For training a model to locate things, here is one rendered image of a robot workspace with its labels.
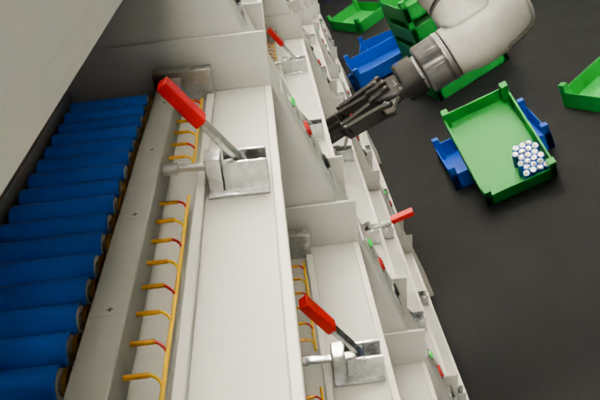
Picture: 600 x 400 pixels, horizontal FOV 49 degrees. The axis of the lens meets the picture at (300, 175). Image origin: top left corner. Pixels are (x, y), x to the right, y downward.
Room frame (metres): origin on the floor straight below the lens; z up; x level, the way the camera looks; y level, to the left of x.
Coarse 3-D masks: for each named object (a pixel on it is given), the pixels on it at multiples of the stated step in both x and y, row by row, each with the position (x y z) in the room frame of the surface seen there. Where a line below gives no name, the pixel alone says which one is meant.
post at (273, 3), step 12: (264, 0) 1.27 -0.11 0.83; (276, 0) 1.26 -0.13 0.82; (264, 12) 1.27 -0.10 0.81; (276, 12) 1.27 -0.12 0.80; (288, 12) 1.26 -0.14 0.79; (312, 60) 1.26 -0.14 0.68; (312, 72) 1.26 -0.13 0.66; (324, 84) 1.26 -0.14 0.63; (324, 96) 1.26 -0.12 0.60; (336, 96) 1.35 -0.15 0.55; (360, 156) 1.26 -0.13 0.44; (396, 228) 1.26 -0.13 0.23; (420, 264) 1.31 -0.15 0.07
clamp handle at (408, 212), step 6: (408, 210) 0.81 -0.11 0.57; (390, 216) 0.82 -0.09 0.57; (396, 216) 0.81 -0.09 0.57; (402, 216) 0.81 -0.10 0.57; (408, 216) 0.81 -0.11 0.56; (384, 222) 0.82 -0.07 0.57; (390, 222) 0.81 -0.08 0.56; (396, 222) 0.81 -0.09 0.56; (366, 228) 0.83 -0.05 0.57; (372, 228) 0.82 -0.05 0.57; (378, 228) 0.82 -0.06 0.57
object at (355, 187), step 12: (324, 108) 1.26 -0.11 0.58; (336, 144) 1.15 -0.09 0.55; (348, 144) 1.14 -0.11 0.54; (348, 168) 1.05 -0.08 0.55; (360, 168) 1.04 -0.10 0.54; (348, 180) 1.01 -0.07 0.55; (360, 180) 1.00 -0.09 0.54; (348, 192) 0.97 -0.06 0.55; (360, 192) 0.96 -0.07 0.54; (360, 204) 0.93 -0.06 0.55; (372, 204) 0.92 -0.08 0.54; (360, 216) 0.89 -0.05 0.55; (372, 216) 0.89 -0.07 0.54; (384, 240) 0.82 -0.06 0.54; (384, 252) 0.79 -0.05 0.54
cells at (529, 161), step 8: (520, 144) 1.49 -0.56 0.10; (528, 144) 1.48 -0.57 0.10; (536, 144) 1.46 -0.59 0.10; (512, 152) 1.48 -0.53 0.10; (520, 152) 1.47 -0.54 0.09; (528, 152) 1.46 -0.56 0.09; (536, 152) 1.45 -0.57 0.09; (512, 160) 1.49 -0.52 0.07; (520, 160) 1.46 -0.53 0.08; (528, 160) 1.44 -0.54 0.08; (536, 160) 1.43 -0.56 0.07; (544, 160) 1.44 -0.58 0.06; (520, 168) 1.45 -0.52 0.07; (528, 168) 1.43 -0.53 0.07; (536, 168) 1.41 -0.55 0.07; (544, 168) 1.41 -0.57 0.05; (528, 176) 1.41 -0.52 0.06
